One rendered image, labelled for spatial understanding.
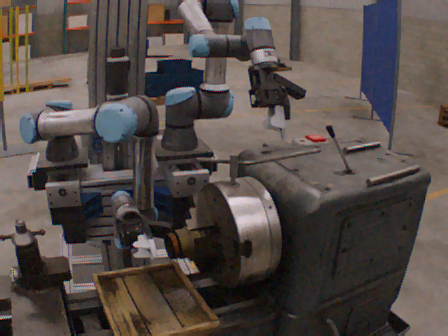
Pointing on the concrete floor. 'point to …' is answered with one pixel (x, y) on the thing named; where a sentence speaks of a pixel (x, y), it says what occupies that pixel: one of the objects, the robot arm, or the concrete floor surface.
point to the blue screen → (381, 62)
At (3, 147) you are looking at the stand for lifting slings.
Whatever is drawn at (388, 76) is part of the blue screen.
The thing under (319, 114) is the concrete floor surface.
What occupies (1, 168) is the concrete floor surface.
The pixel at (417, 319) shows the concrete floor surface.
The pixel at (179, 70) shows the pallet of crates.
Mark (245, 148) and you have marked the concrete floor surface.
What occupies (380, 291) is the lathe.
